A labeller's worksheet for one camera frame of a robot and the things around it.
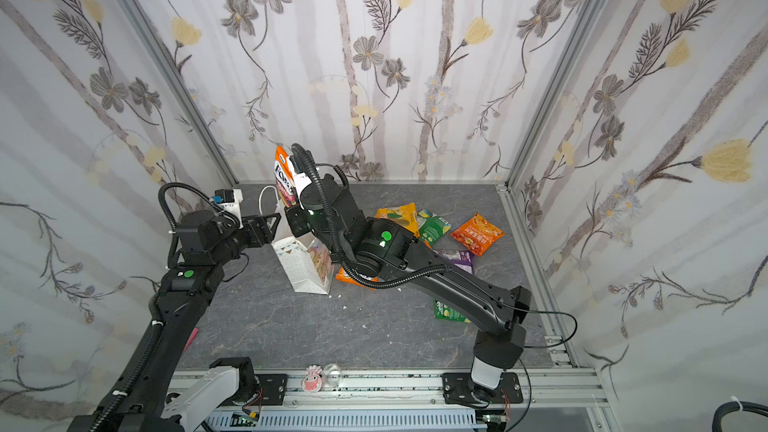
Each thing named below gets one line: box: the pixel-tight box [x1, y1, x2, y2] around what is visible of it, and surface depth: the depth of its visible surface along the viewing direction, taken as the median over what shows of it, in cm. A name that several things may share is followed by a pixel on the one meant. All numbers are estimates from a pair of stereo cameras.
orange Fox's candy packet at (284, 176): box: [274, 145, 298, 207], surface depth 60 cm
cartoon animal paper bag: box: [271, 236, 335, 295], surface depth 81 cm
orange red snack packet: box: [450, 212, 506, 257], surface depth 104 cm
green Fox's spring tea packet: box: [434, 300, 472, 324], surface depth 87 cm
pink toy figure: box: [303, 364, 323, 393], surface depth 75 cm
